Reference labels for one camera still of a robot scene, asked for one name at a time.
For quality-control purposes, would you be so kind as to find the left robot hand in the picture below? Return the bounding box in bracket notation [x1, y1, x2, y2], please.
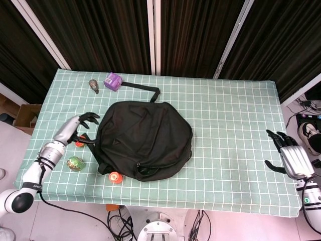
[53, 112, 101, 148]

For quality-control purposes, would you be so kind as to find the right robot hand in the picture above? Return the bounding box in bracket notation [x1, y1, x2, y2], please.
[264, 129, 315, 180]

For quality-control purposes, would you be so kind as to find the black fabric backpack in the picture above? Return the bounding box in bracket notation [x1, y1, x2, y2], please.
[86, 81, 194, 182]

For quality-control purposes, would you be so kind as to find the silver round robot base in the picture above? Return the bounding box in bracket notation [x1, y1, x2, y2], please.
[136, 210, 186, 241]

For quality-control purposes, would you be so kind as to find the red and green toy fruit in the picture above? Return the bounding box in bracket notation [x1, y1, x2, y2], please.
[75, 135, 87, 149]

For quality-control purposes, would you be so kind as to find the black and white shoe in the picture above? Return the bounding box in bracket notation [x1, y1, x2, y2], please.
[298, 122, 321, 156]

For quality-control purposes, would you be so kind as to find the green patterned ball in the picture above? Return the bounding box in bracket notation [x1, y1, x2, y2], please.
[66, 156, 86, 172]

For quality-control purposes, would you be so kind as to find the brown cardboard box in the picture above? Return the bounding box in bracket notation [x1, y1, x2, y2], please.
[12, 103, 42, 135]

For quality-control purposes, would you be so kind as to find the dark patterned small object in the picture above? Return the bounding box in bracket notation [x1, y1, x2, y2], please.
[89, 79, 100, 95]

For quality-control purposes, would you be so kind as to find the purple cardboard box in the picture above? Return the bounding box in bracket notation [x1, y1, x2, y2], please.
[103, 72, 123, 92]

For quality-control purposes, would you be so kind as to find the red cylinder can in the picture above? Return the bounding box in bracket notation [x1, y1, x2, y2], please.
[108, 171, 124, 185]

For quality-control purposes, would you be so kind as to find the green checked tablecloth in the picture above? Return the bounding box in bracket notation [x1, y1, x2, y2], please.
[14, 68, 302, 218]

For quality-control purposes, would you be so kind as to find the dark pleated curtain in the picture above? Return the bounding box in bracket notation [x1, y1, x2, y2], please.
[0, 0, 321, 104]

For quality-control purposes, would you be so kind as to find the white frame post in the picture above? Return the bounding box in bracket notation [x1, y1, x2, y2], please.
[11, 0, 71, 71]
[279, 72, 321, 106]
[213, 0, 259, 79]
[146, 0, 162, 76]

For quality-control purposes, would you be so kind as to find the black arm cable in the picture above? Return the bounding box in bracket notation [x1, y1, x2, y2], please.
[39, 192, 118, 241]

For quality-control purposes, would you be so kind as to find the black floor cable bundle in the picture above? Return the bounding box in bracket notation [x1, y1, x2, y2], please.
[107, 207, 138, 241]

